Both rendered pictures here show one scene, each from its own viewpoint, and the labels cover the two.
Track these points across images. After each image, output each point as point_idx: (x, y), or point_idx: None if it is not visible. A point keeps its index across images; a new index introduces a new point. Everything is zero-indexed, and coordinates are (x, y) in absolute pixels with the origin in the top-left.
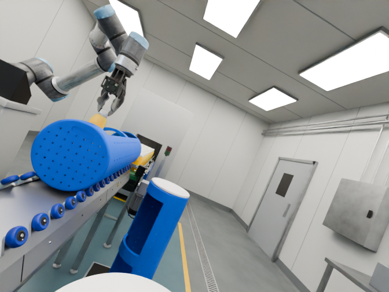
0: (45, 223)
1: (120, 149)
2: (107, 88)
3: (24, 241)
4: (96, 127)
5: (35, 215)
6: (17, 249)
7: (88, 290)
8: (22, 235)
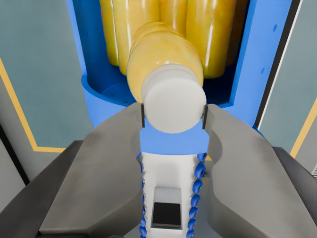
0: (206, 152)
1: (290, 3)
2: None
3: (204, 168)
4: (198, 152)
5: (197, 157)
6: (202, 162)
7: None
8: (203, 172)
